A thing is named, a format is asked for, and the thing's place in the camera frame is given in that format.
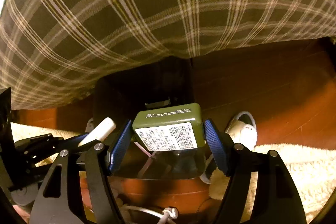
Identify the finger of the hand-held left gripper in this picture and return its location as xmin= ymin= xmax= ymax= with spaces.
xmin=29 ymin=133 xmax=88 ymax=147
xmin=14 ymin=144 xmax=62 ymax=169

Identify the dark green box white label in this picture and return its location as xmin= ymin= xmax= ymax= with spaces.
xmin=132 ymin=103 xmax=206 ymax=152

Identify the plaid bed sheet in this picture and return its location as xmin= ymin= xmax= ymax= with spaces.
xmin=0 ymin=0 xmax=336 ymax=110

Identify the pale yellow tube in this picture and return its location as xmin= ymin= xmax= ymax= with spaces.
xmin=78 ymin=117 xmax=116 ymax=147

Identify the white slipper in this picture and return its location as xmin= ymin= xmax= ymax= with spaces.
xmin=199 ymin=154 xmax=218 ymax=185
xmin=225 ymin=111 xmax=258 ymax=151

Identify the white cable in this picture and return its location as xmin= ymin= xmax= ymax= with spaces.
xmin=119 ymin=203 xmax=179 ymax=224

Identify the yellow fluffy rug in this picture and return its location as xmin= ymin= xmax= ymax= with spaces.
xmin=10 ymin=122 xmax=336 ymax=224

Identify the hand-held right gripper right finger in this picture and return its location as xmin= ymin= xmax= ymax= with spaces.
xmin=204 ymin=119 xmax=307 ymax=224

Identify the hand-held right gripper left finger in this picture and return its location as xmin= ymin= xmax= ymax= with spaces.
xmin=29 ymin=119 xmax=133 ymax=224

